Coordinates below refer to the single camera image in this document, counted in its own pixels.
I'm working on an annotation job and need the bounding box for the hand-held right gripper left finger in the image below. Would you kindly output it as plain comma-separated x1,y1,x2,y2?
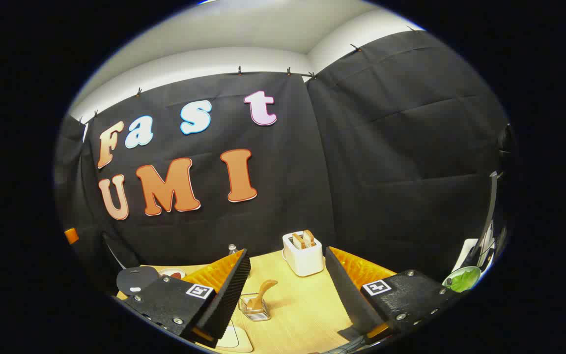
116,248,252,349

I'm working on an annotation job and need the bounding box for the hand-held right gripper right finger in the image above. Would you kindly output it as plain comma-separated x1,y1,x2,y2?
325,246,461,345

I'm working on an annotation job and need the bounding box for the wire chopstick holder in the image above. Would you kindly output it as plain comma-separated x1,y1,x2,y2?
238,293,271,322

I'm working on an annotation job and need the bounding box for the wooden spoon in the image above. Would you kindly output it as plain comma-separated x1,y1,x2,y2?
246,279,279,310

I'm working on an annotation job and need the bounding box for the clear rice tray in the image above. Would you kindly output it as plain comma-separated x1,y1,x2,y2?
213,320,254,354

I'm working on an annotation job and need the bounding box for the black and silver rice cooker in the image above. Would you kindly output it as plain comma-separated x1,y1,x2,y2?
116,265,161,297

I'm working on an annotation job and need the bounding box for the white toaster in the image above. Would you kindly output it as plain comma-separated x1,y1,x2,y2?
282,230,324,277

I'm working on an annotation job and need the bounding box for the green bowl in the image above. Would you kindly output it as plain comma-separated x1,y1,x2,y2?
442,265,481,294

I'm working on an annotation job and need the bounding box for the black backdrop cloth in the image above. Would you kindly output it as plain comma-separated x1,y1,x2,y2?
55,29,512,283

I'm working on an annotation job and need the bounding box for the grey metal stand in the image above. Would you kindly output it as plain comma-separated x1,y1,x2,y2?
477,170,504,268

